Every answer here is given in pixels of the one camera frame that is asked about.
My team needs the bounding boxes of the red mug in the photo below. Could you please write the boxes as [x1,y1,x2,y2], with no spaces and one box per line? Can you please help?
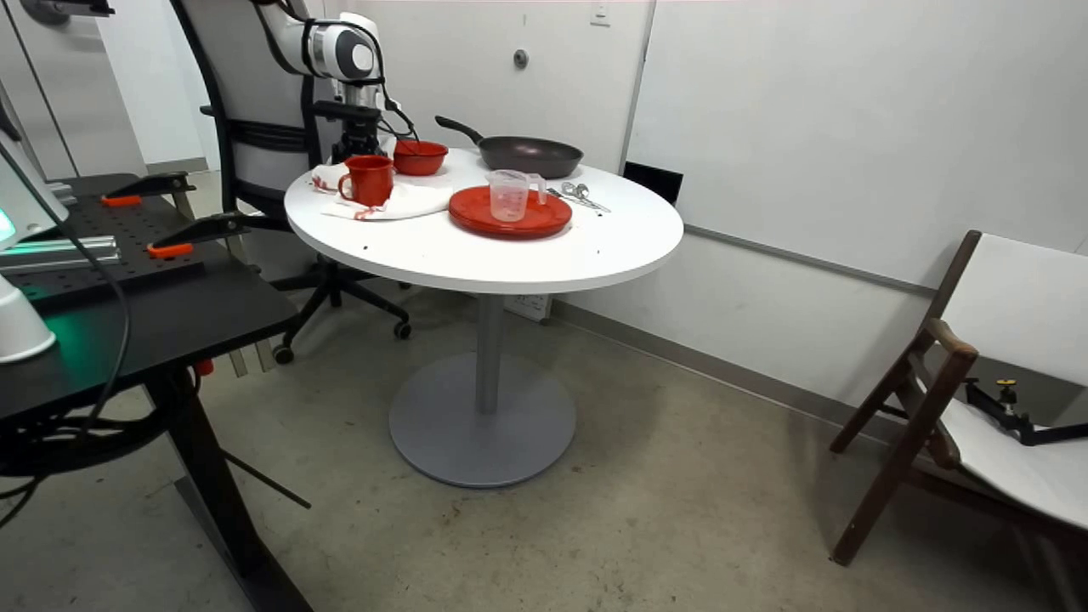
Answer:
[334,154,396,212]

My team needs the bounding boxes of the red bowl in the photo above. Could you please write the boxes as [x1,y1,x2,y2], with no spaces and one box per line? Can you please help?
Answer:
[386,133,452,181]

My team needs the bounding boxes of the black wall box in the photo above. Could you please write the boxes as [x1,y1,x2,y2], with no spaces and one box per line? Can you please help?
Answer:
[620,159,685,208]

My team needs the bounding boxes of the white red-striped tea towel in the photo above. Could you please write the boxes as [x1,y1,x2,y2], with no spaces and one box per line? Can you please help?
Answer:
[309,148,455,224]

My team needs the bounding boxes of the grey mesh office chair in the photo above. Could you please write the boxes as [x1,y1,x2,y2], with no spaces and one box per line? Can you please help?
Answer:
[165,0,416,369]

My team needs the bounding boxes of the black clamp orange handle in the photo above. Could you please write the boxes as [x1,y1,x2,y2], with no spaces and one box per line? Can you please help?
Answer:
[147,212,247,266]
[97,172,197,215]

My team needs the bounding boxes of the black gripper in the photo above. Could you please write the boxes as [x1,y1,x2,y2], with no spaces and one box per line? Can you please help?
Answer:
[334,116,384,165]

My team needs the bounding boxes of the black metal bracket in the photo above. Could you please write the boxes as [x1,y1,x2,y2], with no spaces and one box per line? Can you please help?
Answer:
[963,373,1088,448]

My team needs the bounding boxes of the dark grey mounted device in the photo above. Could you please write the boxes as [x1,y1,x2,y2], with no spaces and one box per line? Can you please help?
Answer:
[17,0,116,28]

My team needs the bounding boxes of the black cable bundle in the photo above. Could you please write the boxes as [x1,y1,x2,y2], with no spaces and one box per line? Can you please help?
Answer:
[0,404,174,531]

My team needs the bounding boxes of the black frying pan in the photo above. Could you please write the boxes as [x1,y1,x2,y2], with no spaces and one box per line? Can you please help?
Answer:
[433,113,588,184]

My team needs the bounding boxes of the silver metal fork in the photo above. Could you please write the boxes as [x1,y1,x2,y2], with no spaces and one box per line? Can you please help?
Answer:
[572,184,611,223]

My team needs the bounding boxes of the clear plastic cup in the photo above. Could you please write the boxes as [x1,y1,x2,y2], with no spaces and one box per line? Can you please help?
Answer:
[485,168,538,227]

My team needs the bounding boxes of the black robot desk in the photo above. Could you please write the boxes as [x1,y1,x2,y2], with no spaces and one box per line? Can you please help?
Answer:
[0,168,315,612]

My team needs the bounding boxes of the grey wall conduit strip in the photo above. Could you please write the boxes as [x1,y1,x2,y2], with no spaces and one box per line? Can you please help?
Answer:
[676,223,947,299]

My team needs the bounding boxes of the aluminium rail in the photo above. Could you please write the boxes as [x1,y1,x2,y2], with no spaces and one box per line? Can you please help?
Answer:
[0,231,123,277]

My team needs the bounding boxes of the red plate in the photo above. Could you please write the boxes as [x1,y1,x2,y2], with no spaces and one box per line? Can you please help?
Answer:
[446,184,573,245]

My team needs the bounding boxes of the grey table pedestal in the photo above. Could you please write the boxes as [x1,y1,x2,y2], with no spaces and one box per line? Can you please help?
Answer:
[386,297,578,494]

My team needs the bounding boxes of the wooden folding chair white panels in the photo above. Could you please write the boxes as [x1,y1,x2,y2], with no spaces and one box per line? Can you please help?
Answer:
[826,227,1088,612]

